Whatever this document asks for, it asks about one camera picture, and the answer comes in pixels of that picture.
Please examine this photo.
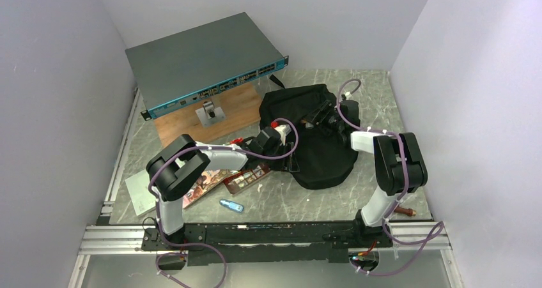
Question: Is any grey network switch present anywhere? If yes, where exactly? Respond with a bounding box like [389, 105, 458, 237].
[125, 12, 289, 121]

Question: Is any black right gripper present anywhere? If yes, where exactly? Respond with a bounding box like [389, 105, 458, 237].
[303, 100, 345, 137]

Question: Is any copper brass tap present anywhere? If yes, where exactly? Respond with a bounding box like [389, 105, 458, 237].
[394, 206, 417, 217]

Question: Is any dark red book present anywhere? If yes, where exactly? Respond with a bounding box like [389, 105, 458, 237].
[223, 163, 271, 195]

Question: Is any metal switch stand bracket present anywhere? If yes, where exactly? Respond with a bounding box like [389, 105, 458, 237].
[195, 100, 226, 128]

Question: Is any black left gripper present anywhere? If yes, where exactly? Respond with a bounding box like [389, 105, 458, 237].
[261, 142, 300, 172]

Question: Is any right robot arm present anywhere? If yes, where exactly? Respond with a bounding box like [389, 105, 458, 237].
[301, 98, 428, 246]

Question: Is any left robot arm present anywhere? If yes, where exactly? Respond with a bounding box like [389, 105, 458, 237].
[146, 123, 299, 250]

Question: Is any red snack packet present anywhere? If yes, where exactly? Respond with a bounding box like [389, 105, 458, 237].
[230, 138, 245, 146]

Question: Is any grey notebook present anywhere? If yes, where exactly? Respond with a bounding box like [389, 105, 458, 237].
[125, 170, 156, 216]

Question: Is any wooden base board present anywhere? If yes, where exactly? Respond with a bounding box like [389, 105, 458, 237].
[154, 84, 261, 147]

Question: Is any black student backpack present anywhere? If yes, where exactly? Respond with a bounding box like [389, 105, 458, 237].
[259, 84, 359, 190]

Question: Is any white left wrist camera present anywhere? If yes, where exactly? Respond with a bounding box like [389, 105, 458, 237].
[271, 121, 291, 146]

